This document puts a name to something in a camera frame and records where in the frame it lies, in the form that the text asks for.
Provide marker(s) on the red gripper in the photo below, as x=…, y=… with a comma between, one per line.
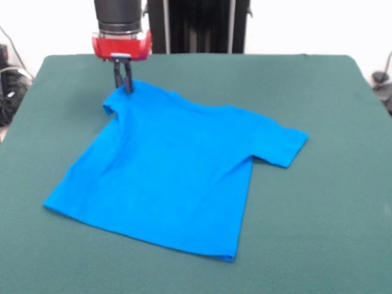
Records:
x=122, y=47

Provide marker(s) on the blue GAME print t-shirt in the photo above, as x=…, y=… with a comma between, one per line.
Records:
x=168, y=171

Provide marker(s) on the dark green table cloth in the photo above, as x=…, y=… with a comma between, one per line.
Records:
x=306, y=229

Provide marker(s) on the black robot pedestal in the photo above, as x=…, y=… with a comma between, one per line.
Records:
x=199, y=27

